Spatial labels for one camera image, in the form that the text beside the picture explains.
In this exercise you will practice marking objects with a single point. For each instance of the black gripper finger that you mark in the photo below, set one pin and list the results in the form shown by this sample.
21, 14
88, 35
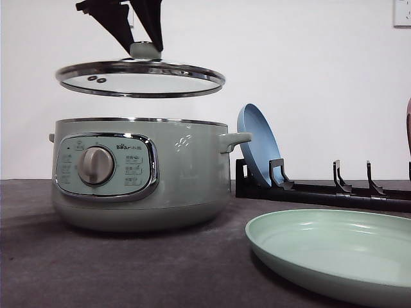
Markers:
112, 17
149, 15

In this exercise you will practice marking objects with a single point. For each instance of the glass lid with green knob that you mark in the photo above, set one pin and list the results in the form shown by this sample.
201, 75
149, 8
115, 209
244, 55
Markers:
144, 75

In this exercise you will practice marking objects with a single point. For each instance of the green plate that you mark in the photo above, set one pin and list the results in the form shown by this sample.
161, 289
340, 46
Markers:
357, 255

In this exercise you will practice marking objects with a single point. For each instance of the green electric steamer pot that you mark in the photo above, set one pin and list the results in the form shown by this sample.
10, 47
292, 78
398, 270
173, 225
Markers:
141, 174

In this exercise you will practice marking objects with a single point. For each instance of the blue plate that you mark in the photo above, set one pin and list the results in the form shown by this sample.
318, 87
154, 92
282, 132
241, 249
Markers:
262, 148

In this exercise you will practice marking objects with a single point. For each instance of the pink plate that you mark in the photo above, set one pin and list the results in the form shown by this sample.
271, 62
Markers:
408, 128

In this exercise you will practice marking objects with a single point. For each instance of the black dish rack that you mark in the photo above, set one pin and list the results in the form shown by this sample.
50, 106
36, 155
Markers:
248, 185

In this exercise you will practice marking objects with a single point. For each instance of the white wall socket right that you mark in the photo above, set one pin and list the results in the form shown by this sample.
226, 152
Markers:
402, 14

